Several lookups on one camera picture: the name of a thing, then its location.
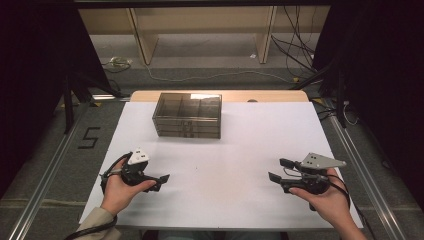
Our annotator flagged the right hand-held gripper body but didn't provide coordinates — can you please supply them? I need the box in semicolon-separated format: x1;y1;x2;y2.
281;152;348;196

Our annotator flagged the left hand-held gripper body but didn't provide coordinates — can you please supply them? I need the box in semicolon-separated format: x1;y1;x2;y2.
119;147;152;187

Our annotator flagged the smoky transparent drawer cabinet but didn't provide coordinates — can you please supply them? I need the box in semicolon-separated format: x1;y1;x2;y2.
152;92;223;140

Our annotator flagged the person's left hand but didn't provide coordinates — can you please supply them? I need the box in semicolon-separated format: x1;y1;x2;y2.
99;158;157;217

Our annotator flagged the person's right hand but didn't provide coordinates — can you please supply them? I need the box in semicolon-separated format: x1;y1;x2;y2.
288;167;352;229

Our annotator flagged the dark curtain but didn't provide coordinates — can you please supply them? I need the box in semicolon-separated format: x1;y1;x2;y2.
312;0;424;209
0;0;113;199

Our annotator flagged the wooden shelf unit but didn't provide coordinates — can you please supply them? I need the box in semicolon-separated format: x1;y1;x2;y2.
78;5;332;66

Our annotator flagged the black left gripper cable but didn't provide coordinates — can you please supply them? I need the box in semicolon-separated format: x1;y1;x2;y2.
64;152;134;240

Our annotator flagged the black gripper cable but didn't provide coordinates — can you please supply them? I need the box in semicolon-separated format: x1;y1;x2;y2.
64;152;134;240
308;173;378;240

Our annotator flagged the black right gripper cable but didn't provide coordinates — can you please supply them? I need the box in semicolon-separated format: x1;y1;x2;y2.
308;173;378;240

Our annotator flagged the aluminium floor rail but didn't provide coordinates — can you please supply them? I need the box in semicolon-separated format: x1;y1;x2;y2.
327;114;410;240
6;102;92;240

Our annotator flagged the short aluminium rail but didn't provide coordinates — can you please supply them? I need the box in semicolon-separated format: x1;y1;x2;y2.
91;93;132;102

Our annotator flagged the coiled pale cable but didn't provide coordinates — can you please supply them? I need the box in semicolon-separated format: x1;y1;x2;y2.
101;55;134;74

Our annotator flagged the white floor cable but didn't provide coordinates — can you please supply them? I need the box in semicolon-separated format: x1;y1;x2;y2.
143;62;298;84

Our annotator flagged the bundle of black cables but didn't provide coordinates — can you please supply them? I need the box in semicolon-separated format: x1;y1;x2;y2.
270;5;322;80

